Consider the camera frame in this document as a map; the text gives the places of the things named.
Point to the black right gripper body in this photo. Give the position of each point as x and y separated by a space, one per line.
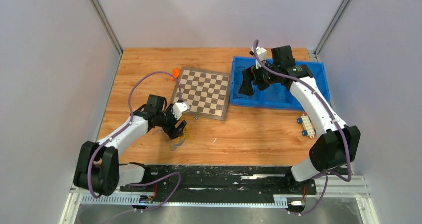
264 77

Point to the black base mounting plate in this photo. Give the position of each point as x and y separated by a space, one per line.
222 184

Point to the orange plastic piece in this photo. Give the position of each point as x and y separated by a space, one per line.
175 73

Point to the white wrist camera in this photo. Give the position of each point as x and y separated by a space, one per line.
179 108
260 52

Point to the wooden chessboard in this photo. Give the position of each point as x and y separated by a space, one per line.
207 92

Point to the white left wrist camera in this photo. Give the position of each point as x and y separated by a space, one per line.
179 108

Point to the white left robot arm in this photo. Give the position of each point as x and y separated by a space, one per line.
98 167

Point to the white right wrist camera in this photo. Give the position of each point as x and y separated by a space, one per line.
260 52

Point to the white toy car blue wheels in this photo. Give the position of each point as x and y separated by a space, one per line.
307 127

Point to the blue plastic divided bin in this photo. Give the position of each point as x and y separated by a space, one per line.
276 96

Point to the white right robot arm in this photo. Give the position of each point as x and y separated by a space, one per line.
337 142

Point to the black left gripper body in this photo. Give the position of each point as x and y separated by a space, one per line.
166 120

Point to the right aluminium frame post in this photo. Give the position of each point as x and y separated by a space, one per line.
331 27

